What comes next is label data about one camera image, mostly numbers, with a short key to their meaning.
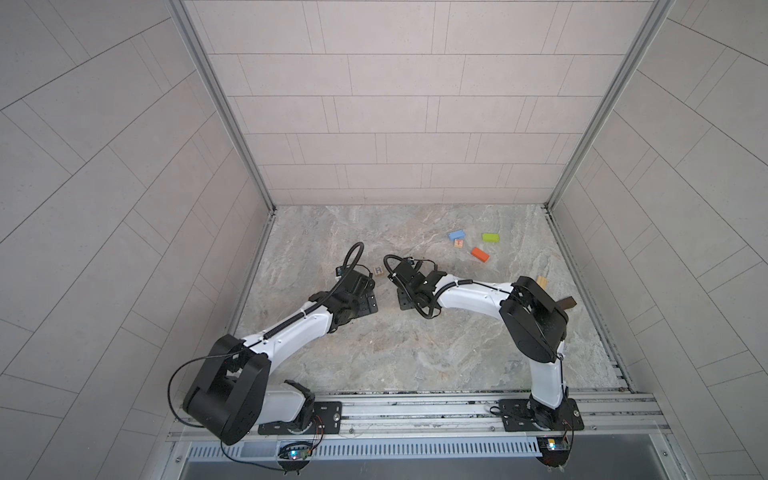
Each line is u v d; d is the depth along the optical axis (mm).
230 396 400
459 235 1082
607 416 733
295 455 647
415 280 705
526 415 708
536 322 484
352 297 658
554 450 679
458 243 1047
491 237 1084
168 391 407
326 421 708
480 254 1024
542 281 942
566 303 895
